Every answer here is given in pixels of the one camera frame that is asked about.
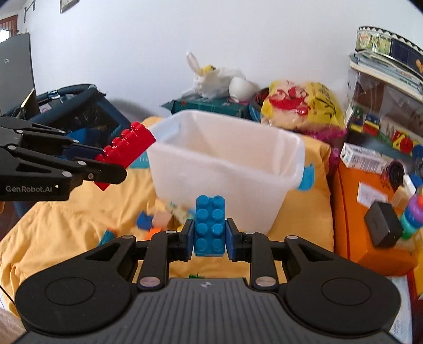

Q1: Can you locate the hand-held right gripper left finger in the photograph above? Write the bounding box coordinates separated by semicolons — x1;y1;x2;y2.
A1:
82;218;195;292

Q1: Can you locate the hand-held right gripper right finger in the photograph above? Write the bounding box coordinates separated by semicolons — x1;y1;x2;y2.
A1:
225;218;345;292

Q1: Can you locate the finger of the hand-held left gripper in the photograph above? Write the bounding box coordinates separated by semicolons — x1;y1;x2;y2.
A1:
0;145;128;186
0;116;107;161

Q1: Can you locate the blue building block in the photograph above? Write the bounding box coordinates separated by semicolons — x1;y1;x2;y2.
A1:
193;195;228;258

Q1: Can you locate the red building block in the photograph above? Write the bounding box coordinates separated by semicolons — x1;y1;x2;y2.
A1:
94;121;157;192

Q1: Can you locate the white plastic storage bin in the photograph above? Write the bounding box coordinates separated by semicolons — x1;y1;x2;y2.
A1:
146;110;315;234

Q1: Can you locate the beige printed toy block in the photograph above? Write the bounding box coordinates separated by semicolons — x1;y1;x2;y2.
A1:
155;200;196;226

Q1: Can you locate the teal printed card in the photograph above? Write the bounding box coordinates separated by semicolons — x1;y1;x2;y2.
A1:
127;149;153;170

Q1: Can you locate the dark blue stroller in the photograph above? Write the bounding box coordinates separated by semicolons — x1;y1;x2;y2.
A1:
3;84;133;149

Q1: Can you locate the teal toy block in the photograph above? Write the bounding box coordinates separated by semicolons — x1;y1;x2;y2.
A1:
97;228;118;247

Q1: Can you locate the black flat screen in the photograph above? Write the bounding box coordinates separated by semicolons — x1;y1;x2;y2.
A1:
0;33;37;116

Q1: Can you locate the dark green box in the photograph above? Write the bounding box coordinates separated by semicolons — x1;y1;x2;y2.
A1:
162;96;252;120

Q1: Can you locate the orange box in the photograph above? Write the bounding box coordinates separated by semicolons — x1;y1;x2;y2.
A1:
332;162;419;277

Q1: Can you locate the magenta tinsel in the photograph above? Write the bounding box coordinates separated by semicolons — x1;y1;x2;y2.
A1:
301;127;348;170

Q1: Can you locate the white plastic bag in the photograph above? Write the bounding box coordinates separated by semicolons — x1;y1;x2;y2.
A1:
182;51;247;100

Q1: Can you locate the brown door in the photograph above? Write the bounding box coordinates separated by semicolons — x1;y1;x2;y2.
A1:
0;15;19;42

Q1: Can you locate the black small box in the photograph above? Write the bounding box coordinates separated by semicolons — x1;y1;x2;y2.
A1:
364;202;404;248

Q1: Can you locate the white egg-shaped shell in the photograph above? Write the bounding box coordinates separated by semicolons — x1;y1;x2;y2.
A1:
229;77;260;101

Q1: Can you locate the yellow plastic bag red print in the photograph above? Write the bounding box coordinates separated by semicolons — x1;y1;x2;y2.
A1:
261;79;346;131

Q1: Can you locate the white carton box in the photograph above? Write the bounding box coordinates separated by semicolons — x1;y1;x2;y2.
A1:
340;143;394;174

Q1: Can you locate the black round case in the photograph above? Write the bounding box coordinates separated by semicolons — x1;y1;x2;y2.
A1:
387;160;406;191

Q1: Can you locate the white and yellow small box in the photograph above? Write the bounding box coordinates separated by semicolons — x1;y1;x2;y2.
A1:
392;174;417;208

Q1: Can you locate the white printed packet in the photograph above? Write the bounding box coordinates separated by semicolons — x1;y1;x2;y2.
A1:
392;273;415;344

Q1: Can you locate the coloured wooden shape toy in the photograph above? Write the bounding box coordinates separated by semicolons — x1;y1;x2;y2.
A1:
345;106;423;157

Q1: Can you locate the clear storage box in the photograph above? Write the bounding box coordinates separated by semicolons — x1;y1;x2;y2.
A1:
347;66;423;133

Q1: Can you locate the stack of books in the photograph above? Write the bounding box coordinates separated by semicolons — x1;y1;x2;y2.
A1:
348;51;423;100

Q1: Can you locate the round printed tin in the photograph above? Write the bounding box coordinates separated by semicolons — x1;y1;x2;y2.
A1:
356;26;423;75

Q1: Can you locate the framed wall picture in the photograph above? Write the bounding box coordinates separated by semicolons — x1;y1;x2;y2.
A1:
59;0;80;14

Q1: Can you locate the colourful stacking ring toy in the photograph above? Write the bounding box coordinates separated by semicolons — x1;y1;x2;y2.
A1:
400;195;423;240

